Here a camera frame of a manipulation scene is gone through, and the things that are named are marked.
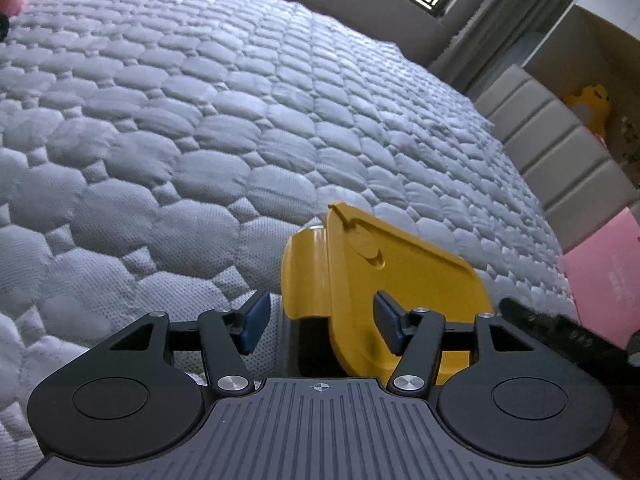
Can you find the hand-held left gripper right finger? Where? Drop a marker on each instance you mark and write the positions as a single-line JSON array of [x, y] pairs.
[[387, 320]]

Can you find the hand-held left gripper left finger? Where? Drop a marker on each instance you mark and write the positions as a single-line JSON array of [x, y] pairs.
[[255, 321]]

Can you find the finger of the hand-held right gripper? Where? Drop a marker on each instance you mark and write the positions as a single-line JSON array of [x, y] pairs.
[[560, 327]]

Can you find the beige padded headboard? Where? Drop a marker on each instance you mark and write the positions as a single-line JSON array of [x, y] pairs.
[[560, 160]]

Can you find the grey quilted bed cover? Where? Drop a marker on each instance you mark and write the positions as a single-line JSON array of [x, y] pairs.
[[200, 135]]

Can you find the yellow plush toy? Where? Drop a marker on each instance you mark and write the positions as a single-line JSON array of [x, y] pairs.
[[590, 107]]

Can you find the grey curtain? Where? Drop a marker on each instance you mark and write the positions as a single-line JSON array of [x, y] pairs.
[[500, 25]]

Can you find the dark cloth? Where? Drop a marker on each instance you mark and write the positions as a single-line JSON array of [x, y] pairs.
[[3, 25]]

